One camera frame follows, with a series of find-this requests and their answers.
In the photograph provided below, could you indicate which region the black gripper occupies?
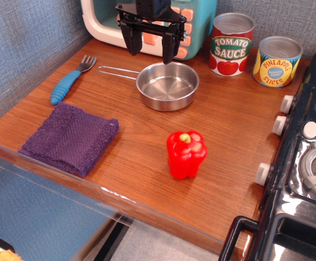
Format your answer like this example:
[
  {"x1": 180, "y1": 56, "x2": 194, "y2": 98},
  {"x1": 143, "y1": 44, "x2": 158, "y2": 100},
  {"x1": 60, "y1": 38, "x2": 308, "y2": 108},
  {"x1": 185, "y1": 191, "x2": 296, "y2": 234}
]
[{"x1": 115, "y1": 1, "x2": 187, "y2": 65}]

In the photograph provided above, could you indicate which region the blue handled metal fork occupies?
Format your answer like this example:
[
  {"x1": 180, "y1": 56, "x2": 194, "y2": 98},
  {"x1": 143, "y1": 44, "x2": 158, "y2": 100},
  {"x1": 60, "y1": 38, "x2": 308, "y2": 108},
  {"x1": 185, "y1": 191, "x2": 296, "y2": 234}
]
[{"x1": 50, "y1": 55, "x2": 97, "y2": 105}]

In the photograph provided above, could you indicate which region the red bell pepper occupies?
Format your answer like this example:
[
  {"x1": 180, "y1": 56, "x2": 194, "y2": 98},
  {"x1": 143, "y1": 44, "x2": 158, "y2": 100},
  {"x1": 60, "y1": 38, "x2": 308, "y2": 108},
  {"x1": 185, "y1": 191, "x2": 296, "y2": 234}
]
[{"x1": 166, "y1": 130, "x2": 207, "y2": 179}]

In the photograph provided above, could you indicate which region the small steel pan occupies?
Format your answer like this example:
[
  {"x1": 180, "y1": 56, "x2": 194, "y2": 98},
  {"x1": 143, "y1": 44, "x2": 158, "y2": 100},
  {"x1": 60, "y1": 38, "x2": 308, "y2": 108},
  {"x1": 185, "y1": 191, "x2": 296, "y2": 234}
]
[{"x1": 97, "y1": 62, "x2": 200, "y2": 112}]

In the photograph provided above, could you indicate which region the teal toy microwave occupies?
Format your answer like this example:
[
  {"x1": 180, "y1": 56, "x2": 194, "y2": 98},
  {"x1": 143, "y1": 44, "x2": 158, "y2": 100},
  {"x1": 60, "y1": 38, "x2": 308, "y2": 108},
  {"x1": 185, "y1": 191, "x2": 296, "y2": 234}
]
[{"x1": 80, "y1": 0, "x2": 217, "y2": 60}]

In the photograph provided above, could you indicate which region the tomato sauce can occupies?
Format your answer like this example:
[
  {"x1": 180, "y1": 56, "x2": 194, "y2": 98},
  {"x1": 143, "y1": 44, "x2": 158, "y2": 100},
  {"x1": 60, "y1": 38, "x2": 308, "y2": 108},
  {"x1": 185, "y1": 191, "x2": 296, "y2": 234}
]
[{"x1": 209, "y1": 13, "x2": 255, "y2": 77}]

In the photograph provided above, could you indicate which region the pineapple slices can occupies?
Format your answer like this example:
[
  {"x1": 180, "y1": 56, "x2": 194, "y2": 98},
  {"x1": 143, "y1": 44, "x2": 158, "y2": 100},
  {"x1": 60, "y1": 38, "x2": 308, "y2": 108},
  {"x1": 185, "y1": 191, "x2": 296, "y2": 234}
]
[{"x1": 252, "y1": 36, "x2": 303, "y2": 88}]

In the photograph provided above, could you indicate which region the purple folded towel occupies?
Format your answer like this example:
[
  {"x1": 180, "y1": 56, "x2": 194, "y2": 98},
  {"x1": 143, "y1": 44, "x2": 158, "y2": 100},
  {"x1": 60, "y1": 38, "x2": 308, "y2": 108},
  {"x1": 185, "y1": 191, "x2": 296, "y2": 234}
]
[{"x1": 18, "y1": 102, "x2": 119, "y2": 178}]

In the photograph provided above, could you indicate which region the white stove knob rear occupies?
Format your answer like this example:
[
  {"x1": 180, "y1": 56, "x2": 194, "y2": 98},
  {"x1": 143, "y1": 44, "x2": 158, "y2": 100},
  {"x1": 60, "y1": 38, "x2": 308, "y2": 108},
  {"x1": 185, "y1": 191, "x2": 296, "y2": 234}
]
[{"x1": 280, "y1": 95, "x2": 294, "y2": 114}]

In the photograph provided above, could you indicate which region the white stove knob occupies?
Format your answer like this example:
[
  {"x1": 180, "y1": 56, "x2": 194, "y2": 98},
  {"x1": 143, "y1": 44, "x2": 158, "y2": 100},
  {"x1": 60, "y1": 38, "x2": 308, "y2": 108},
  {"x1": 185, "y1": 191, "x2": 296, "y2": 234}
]
[
  {"x1": 272, "y1": 116, "x2": 287, "y2": 136},
  {"x1": 280, "y1": 95, "x2": 294, "y2": 114},
  {"x1": 255, "y1": 163, "x2": 271, "y2": 186}
]

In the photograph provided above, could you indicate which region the white stove knob middle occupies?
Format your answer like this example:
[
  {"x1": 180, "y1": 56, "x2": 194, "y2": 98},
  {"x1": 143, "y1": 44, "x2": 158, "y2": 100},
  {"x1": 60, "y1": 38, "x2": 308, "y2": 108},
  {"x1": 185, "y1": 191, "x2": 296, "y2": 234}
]
[{"x1": 272, "y1": 116, "x2": 287, "y2": 136}]

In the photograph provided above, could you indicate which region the white stove knob front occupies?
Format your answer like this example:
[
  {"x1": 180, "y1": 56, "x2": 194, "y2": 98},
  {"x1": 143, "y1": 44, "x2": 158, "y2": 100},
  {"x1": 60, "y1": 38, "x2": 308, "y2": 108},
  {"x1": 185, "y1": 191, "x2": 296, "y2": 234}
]
[{"x1": 255, "y1": 163, "x2": 271, "y2": 186}]

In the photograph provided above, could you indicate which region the clear acrylic table guard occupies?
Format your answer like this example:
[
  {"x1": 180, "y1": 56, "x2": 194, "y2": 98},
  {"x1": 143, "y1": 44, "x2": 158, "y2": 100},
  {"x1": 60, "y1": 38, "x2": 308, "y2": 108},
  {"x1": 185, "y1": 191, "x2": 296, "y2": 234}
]
[{"x1": 0, "y1": 146, "x2": 222, "y2": 260}]

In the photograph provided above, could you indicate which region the black toy stove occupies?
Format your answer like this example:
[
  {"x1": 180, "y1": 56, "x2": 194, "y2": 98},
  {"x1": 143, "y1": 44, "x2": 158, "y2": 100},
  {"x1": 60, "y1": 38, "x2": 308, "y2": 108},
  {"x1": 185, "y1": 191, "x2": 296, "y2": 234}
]
[{"x1": 219, "y1": 53, "x2": 316, "y2": 260}]

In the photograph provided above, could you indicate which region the orange object bottom left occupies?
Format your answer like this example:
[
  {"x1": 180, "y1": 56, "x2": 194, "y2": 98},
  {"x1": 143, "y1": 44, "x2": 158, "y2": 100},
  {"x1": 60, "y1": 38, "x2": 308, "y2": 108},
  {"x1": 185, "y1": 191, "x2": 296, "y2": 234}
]
[{"x1": 0, "y1": 250, "x2": 22, "y2": 261}]

